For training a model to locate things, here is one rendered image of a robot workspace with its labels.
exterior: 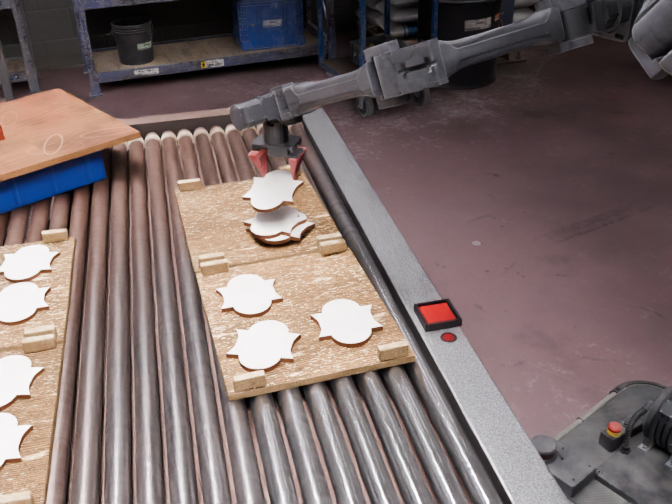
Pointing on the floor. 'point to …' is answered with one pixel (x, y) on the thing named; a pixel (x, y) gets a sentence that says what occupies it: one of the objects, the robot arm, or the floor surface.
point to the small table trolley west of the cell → (363, 53)
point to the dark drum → (469, 20)
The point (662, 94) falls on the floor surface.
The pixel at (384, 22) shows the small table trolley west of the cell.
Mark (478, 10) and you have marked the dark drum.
